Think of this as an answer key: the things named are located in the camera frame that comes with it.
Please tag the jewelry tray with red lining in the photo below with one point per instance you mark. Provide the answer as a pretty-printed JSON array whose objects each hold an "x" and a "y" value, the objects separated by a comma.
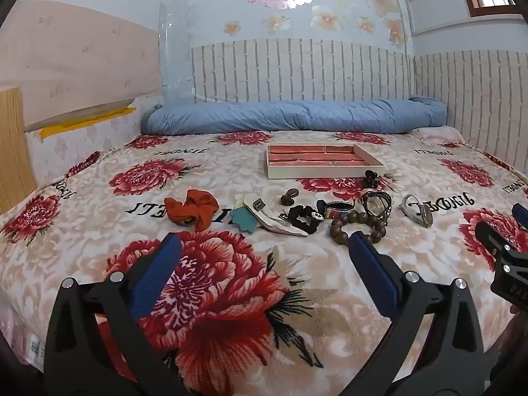
[{"x": 326, "y": 161}]

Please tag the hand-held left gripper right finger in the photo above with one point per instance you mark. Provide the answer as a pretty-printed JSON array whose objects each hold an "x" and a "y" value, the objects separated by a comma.
[{"x": 371, "y": 264}]

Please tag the white hair clip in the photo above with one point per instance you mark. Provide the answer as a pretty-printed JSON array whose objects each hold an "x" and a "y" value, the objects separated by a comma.
[{"x": 268, "y": 216}]

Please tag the clear plastic sheet roll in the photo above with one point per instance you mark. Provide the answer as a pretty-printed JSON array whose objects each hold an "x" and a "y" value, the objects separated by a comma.
[{"x": 175, "y": 57}]

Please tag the wooden bed post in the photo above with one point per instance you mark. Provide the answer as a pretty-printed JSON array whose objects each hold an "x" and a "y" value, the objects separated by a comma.
[{"x": 14, "y": 148}]

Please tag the rolled blue duvet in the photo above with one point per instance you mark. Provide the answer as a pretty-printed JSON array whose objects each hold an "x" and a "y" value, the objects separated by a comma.
[{"x": 288, "y": 117}]

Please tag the red floral blanket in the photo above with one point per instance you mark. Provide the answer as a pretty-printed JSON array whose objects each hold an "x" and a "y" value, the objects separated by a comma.
[{"x": 103, "y": 222}]

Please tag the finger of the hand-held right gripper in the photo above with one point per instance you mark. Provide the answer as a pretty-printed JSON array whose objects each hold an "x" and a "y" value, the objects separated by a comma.
[
  {"x": 491, "y": 237},
  {"x": 520, "y": 213}
]

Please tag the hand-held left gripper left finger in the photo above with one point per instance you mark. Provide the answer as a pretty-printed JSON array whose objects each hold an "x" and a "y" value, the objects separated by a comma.
[{"x": 159, "y": 266}]

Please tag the orange scrunchie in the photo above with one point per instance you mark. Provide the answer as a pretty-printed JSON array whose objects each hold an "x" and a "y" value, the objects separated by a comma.
[{"x": 194, "y": 208}]

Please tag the flower wall stickers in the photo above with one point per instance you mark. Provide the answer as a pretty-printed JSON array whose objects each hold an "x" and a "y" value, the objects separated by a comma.
[{"x": 326, "y": 18}]

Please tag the brick pattern wall panel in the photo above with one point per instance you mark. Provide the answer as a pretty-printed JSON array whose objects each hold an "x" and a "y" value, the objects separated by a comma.
[{"x": 288, "y": 70}]

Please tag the pink padded headboard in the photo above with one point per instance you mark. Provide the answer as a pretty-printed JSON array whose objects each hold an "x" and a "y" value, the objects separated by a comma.
[{"x": 74, "y": 62}]

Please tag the dark claw hair clip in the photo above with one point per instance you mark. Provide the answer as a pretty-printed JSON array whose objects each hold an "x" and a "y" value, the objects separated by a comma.
[{"x": 372, "y": 178}]

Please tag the white patterned mattress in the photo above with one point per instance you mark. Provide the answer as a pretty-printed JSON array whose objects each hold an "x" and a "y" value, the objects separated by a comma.
[{"x": 74, "y": 148}]

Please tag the yellow tape strip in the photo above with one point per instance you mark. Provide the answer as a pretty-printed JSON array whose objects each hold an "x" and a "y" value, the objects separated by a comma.
[{"x": 82, "y": 123}]

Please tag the black scrunchie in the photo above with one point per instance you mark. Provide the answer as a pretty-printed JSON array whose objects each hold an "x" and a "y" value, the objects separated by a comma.
[{"x": 298, "y": 214}]

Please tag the teal hair clip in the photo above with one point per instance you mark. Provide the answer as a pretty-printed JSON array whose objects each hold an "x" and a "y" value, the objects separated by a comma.
[{"x": 243, "y": 218}]

